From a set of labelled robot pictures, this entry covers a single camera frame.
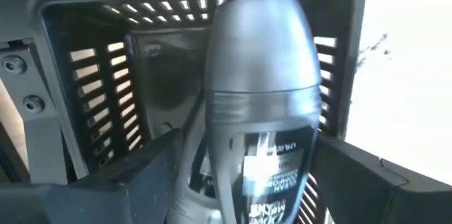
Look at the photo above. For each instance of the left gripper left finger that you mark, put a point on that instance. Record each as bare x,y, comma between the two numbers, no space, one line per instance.
152,171

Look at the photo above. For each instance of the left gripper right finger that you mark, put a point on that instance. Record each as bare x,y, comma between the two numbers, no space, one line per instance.
346,178

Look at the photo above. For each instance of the grey roll-on deodorant bottle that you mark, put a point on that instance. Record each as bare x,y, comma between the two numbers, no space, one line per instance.
263,58
190,213

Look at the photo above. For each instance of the black plastic basket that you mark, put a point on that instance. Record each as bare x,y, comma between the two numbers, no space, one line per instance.
166,68

